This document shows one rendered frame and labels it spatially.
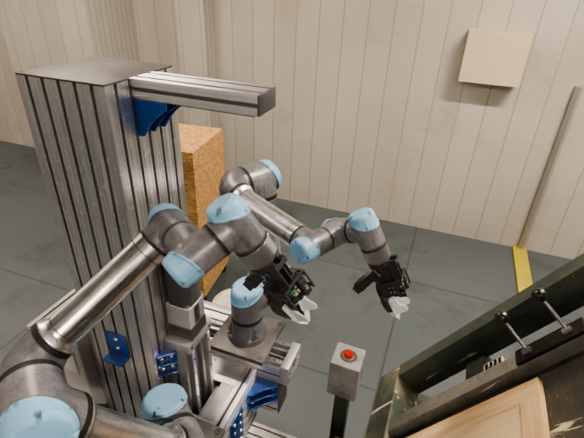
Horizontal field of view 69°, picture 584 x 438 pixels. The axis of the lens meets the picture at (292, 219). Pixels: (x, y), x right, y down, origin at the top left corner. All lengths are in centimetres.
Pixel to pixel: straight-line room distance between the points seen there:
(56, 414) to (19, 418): 5
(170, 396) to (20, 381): 44
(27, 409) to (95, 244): 50
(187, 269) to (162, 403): 52
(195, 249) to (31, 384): 37
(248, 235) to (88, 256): 59
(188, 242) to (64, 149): 45
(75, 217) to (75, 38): 371
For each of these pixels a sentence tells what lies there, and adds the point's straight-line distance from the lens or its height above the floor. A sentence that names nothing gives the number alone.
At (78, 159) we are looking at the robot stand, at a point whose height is 184.
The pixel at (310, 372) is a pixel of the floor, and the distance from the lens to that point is 295.
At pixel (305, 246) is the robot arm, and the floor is 161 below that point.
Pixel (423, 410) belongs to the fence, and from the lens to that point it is 156.
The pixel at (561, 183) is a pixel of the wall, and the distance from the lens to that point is 444.
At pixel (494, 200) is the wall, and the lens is 445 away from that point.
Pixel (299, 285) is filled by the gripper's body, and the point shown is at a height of 168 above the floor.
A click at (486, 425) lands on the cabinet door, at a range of 136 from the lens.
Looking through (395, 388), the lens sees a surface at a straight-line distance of 177.
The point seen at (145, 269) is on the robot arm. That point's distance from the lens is 93.
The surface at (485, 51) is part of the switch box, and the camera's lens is 390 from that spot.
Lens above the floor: 225
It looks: 30 degrees down
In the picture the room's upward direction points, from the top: 2 degrees clockwise
